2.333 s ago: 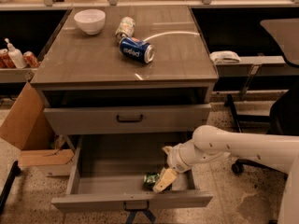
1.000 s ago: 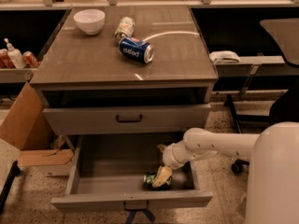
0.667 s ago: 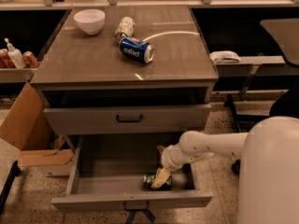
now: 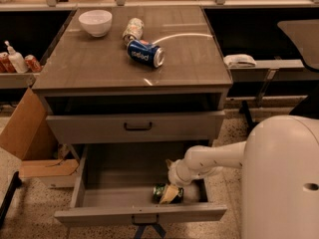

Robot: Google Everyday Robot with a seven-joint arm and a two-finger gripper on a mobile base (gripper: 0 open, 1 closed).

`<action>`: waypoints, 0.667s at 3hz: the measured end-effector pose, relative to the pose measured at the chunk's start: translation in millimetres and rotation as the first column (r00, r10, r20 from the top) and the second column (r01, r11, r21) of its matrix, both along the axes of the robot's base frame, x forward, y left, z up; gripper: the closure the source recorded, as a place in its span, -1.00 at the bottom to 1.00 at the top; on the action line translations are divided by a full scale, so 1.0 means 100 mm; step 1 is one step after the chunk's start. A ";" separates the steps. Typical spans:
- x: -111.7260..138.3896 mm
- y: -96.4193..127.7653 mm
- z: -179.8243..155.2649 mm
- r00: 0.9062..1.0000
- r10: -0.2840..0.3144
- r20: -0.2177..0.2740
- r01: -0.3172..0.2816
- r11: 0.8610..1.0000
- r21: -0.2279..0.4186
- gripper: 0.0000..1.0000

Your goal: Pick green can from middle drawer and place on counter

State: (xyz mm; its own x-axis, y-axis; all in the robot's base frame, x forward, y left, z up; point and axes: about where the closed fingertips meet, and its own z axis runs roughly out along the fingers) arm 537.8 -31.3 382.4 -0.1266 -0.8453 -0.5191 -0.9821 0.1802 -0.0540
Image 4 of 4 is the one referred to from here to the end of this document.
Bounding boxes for pale green white can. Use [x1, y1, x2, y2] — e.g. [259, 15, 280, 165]
[123, 18, 145, 45]

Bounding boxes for blue Pepsi can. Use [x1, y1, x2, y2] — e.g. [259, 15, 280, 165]
[127, 40, 164, 68]

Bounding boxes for white bowl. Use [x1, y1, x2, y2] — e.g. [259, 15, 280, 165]
[79, 10, 113, 37]

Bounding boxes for white pump bottle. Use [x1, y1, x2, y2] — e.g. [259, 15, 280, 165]
[5, 41, 28, 74]

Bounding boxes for black stand leg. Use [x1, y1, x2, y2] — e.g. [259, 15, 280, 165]
[0, 171, 22, 229]

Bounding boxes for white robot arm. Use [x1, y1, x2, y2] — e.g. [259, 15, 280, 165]
[168, 116, 319, 239]

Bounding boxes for crushed green can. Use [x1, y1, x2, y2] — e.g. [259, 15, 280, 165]
[153, 183, 183, 204]

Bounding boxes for red soda can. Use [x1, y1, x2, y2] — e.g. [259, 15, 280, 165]
[25, 55, 42, 73]

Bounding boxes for red can at edge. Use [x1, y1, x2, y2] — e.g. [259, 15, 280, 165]
[0, 52, 16, 73]

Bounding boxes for black middle drawer handle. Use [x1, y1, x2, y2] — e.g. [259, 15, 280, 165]
[132, 214, 160, 226]

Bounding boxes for black top drawer handle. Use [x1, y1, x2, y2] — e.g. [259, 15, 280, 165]
[124, 121, 153, 131]

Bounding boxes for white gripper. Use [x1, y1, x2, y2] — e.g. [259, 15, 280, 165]
[159, 159, 191, 204]

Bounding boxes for brown cardboard box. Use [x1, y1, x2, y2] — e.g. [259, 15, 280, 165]
[0, 89, 79, 188]

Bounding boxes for black drawer handle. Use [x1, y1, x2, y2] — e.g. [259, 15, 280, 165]
[132, 214, 160, 226]
[124, 121, 153, 131]

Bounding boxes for grey top drawer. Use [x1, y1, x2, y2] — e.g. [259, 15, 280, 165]
[47, 111, 225, 144]

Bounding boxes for open grey middle drawer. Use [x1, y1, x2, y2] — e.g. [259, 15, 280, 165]
[55, 141, 227, 227]

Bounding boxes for black office chair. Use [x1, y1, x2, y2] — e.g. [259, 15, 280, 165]
[277, 19, 319, 119]

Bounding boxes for white folded cloth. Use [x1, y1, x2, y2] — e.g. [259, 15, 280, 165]
[223, 54, 256, 68]

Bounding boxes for grey drawer cabinet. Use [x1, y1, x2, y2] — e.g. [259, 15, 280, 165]
[33, 6, 232, 158]

